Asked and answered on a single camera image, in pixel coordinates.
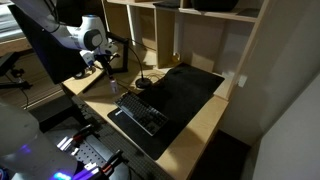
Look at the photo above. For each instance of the black gooseneck stand, round base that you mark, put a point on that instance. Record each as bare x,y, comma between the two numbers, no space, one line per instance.
144,83

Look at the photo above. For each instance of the black perforated breadboard plate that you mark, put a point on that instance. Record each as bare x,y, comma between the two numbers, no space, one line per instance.
86,153

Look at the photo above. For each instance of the black monitor stand frame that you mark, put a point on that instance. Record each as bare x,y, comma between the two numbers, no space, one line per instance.
126,55

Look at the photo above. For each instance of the black bag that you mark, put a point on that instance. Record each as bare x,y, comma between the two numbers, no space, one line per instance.
213,4

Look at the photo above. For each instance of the white wall plate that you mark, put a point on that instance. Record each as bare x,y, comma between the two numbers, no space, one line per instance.
242,81

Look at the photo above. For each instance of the light wooden shelf unit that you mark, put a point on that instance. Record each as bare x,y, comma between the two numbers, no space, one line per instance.
206,40

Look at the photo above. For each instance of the grey and black keyboard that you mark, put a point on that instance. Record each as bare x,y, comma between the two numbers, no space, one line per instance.
141,112

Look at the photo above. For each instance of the small clear plastic bottle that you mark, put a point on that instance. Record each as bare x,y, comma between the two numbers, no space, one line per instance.
114,87

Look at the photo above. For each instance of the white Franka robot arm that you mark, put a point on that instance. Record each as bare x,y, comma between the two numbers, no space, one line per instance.
76,36

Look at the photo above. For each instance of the large black desk mat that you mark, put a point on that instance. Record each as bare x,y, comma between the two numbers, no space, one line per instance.
186,90

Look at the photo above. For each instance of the black flat book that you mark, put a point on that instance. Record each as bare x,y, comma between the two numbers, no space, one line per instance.
168,4

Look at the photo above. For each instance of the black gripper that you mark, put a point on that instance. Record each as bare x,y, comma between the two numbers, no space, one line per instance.
102,60

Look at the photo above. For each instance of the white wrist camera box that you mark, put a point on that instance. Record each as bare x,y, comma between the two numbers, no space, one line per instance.
87,57

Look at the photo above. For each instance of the black tripod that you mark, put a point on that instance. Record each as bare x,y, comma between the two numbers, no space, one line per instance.
10,61

